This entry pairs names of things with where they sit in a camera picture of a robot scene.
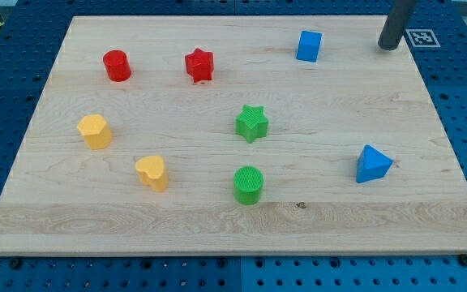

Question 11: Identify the grey cylindrical robot arm stick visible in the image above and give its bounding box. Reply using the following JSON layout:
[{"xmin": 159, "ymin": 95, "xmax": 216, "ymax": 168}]
[{"xmin": 378, "ymin": 0, "xmax": 418, "ymax": 51}]

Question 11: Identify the blue triangle block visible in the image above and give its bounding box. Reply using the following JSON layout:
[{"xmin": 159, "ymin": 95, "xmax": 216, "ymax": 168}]
[{"xmin": 356, "ymin": 144, "xmax": 393, "ymax": 183}]

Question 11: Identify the green star block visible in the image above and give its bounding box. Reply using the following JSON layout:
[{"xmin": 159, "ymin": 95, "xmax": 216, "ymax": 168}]
[{"xmin": 235, "ymin": 105, "xmax": 269, "ymax": 144}]

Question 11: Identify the green cylinder block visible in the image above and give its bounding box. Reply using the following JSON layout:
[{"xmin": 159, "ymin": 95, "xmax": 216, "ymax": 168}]
[{"xmin": 233, "ymin": 166, "xmax": 264, "ymax": 205}]

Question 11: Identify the wooden board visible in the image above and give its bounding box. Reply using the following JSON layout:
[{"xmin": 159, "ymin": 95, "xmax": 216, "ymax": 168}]
[{"xmin": 0, "ymin": 16, "xmax": 467, "ymax": 257}]

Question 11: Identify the yellow heart block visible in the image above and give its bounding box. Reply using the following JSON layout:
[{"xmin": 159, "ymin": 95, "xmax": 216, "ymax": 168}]
[{"xmin": 135, "ymin": 156, "xmax": 169, "ymax": 192}]

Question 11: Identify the red star block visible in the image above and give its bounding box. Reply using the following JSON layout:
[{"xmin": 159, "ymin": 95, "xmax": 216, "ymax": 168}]
[{"xmin": 184, "ymin": 48, "xmax": 214, "ymax": 83}]

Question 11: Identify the blue cube block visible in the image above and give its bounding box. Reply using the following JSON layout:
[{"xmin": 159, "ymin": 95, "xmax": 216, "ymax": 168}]
[{"xmin": 296, "ymin": 31, "xmax": 323, "ymax": 62}]

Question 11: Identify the yellow hexagon block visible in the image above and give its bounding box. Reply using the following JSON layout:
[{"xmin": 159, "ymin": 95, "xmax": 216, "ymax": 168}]
[{"xmin": 77, "ymin": 114, "xmax": 113, "ymax": 150}]

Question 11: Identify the red cylinder block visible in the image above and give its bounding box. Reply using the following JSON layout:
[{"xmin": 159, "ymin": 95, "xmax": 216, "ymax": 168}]
[{"xmin": 103, "ymin": 49, "xmax": 132, "ymax": 82}]

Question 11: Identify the white fiducial marker tag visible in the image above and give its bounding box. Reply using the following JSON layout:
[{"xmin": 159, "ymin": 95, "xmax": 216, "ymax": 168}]
[{"xmin": 406, "ymin": 28, "xmax": 440, "ymax": 48}]

